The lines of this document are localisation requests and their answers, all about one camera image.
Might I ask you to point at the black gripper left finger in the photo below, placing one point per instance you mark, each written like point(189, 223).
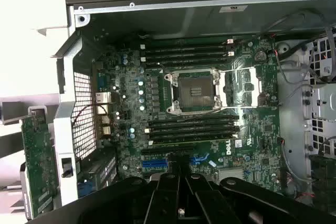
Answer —
point(126, 200)

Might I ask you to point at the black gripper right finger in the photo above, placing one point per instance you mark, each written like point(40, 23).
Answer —
point(236, 200)

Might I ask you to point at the silver chipset heat sink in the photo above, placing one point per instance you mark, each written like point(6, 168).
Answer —
point(232, 174)

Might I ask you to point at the blue expansion slot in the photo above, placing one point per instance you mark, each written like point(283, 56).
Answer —
point(155, 165)

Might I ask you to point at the black expansion slot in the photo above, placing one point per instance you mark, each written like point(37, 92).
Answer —
point(157, 152)

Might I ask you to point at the black RAM slot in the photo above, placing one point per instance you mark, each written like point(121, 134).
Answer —
point(183, 49)
point(183, 56)
point(194, 138)
point(194, 131)
point(183, 42)
point(183, 62)
point(194, 117)
point(194, 125)

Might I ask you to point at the green motherboard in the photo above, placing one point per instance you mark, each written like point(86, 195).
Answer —
point(262, 129)

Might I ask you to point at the thin metal locking lever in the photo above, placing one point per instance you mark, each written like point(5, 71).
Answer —
point(249, 107)

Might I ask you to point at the metal port block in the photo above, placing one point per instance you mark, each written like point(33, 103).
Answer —
point(103, 103)

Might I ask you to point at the silver socket cover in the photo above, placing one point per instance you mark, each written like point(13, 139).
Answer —
point(256, 95)

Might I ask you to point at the silver CPU socket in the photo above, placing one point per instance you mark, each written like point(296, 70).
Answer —
point(194, 90)

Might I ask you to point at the perforated metal disk bay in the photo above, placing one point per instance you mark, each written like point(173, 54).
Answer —
point(321, 95)

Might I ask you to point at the round coin battery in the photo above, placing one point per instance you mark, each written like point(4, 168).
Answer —
point(260, 56)

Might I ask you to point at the black open PC case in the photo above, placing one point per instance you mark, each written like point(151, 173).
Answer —
point(183, 16)

